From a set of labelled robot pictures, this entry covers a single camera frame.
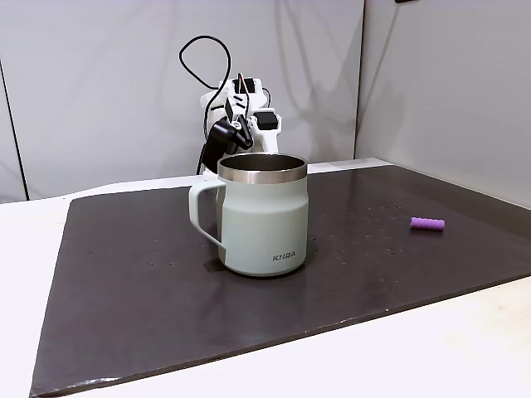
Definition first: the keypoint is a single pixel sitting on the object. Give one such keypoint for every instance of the pale green steel mug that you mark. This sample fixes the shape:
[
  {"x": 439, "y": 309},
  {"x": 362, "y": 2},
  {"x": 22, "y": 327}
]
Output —
[{"x": 265, "y": 224}]

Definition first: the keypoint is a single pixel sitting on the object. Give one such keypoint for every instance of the black camera box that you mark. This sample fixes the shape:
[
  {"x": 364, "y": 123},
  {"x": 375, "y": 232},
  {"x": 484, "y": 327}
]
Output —
[{"x": 222, "y": 137}]

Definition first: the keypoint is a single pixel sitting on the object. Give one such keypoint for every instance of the black wall fixture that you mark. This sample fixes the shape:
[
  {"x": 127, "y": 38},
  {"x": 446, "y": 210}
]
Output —
[{"x": 405, "y": 1}]

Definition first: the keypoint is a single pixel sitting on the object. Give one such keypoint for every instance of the purple ribbed pen grip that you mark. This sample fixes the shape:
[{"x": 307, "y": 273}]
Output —
[{"x": 427, "y": 224}]

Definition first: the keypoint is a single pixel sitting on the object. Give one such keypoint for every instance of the black rubber table mat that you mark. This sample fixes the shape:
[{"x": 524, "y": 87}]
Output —
[{"x": 166, "y": 298}]

